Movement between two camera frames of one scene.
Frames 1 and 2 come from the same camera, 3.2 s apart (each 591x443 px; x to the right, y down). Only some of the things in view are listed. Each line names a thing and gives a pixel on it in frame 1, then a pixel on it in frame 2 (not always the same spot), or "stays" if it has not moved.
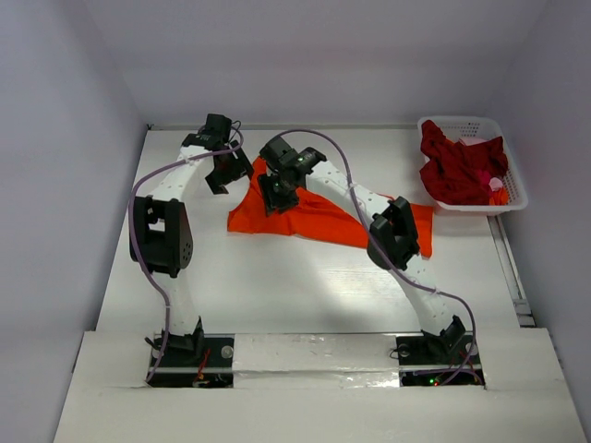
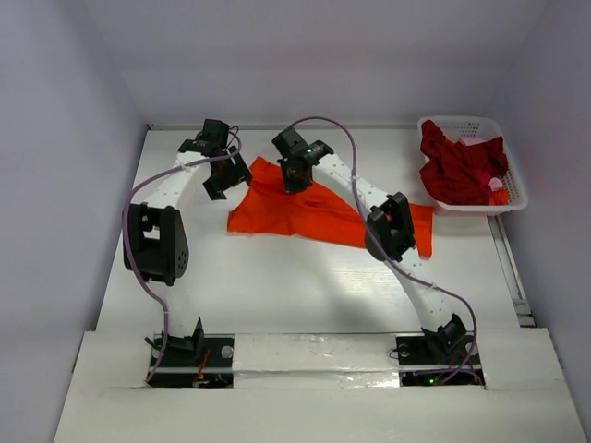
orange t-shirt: (314, 218) stays
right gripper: (278, 196) → (295, 174)
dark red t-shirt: (451, 173) stays
